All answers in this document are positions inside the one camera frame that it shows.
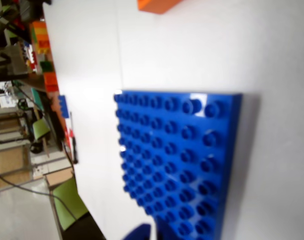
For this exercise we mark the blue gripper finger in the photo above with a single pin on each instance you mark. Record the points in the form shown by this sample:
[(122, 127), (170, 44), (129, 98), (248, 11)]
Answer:
[(141, 233), (163, 236)]

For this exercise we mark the small blue block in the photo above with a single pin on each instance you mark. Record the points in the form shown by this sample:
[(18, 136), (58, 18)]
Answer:
[(63, 106)]

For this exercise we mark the orange red block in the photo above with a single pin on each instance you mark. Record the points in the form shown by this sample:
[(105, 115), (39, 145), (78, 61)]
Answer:
[(51, 82)]

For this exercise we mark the dark green block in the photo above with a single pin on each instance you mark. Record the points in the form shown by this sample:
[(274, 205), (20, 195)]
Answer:
[(46, 67)]

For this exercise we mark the orange yellow block stack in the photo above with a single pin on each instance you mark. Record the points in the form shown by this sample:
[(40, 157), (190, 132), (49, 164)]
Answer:
[(40, 37)]

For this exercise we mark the orange 2x4 block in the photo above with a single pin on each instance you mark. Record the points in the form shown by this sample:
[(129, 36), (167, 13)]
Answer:
[(154, 6)]

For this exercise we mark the large green chair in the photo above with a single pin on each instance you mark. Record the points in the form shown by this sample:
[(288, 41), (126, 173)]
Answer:
[(69, 202)]

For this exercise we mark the blue 8x8 studded baseplate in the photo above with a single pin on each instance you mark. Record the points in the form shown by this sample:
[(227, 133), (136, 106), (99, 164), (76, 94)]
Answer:
[(166, 150)]

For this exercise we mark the red black screwdriver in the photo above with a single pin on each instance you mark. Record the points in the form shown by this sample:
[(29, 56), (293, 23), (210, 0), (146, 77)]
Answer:
[(74, 150)]

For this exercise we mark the small green chair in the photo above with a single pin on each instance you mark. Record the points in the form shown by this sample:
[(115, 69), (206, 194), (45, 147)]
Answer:
[(40, 128)]

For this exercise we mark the pile of mixed bricks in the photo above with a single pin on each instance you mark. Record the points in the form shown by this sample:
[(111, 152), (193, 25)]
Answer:
[(31, 57)]

